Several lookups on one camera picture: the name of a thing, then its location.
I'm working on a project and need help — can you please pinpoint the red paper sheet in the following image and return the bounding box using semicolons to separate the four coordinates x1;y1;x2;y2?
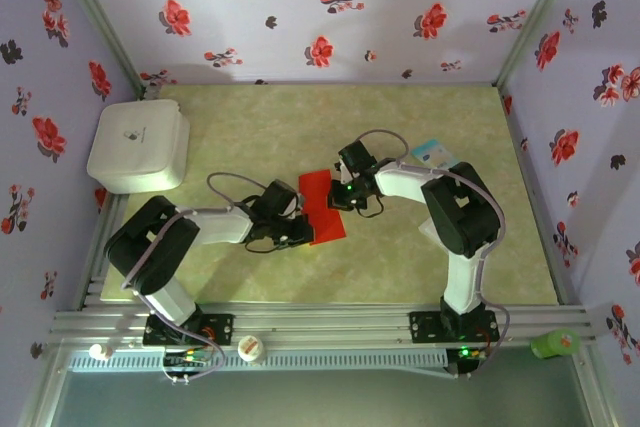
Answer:
297;170;348;247

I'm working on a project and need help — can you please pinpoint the blue snack packet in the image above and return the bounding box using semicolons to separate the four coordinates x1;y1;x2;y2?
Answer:
410;139;459;171

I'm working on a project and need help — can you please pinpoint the clear plastic bag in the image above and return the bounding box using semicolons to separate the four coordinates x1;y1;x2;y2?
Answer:
417;219;442;249

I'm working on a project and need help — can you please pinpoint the white jar with red label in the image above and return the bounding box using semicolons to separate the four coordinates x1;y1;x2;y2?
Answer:
236;335;265;363

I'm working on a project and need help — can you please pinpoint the white plastic container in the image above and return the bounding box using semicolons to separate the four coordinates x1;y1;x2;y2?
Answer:
86;99;192;196

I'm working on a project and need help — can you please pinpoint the green plastic cup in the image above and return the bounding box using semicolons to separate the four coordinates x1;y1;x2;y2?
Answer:
529;327;582;360

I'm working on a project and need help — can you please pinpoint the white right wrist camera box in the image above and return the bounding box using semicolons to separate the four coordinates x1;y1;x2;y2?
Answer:
334;159;355;186

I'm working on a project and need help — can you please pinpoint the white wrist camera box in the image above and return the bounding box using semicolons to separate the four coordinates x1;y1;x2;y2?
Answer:
334;159;355;186
284;196;307;221

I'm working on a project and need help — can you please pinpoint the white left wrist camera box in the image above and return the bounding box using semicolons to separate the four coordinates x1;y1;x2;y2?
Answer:
284;196;307;221

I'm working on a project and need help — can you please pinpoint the grey right arm cable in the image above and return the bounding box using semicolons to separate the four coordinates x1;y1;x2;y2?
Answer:
352;129;511;378

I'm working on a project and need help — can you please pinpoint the aluminium mounting rail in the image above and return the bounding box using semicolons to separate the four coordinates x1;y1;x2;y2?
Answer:
49;302;616;348

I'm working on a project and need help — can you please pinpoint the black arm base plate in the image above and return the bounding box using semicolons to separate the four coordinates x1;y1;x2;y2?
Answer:
408;310;500;344
143;313;235;347

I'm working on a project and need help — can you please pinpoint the grey slotted cable duct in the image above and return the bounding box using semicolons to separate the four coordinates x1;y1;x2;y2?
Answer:
67;350;449;373

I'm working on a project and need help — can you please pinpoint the small circuit board with wires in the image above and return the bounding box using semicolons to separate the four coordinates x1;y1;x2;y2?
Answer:
457;345;489;363
162;349;216;371

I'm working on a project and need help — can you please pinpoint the aluminium corner post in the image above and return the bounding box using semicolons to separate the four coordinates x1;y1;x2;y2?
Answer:
492;0;586;88
47;0;151;101

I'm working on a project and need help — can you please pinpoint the aluminium lower frame bar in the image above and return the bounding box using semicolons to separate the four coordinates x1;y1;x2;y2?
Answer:
17;344;71;427
572;346;619;427

